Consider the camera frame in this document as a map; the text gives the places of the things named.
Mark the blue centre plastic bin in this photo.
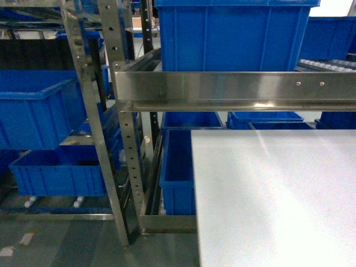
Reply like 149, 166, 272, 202
299, 17, 355, 60

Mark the blue shelf bin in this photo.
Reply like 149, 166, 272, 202
1, 70, 87, 150
9, 145, 107, 197

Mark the blue bin beside table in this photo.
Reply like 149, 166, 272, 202
160, 130, 196, 215

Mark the large blue left bin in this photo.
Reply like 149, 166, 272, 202
155, 1, 320, 72

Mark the steel perforated shelf upright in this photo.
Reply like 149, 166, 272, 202
98, 0, 144, 234

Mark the blue left shelf lower bin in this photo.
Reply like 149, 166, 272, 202
9, 145, 107, 197

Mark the blue left shelf upper bin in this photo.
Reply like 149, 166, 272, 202
1, 70, 87, 150

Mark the stainless steel front shelf rail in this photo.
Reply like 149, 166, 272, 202
115, 72, 355, 111

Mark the steel slanted shelf post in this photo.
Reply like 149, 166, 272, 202
60, 1, 129, 247

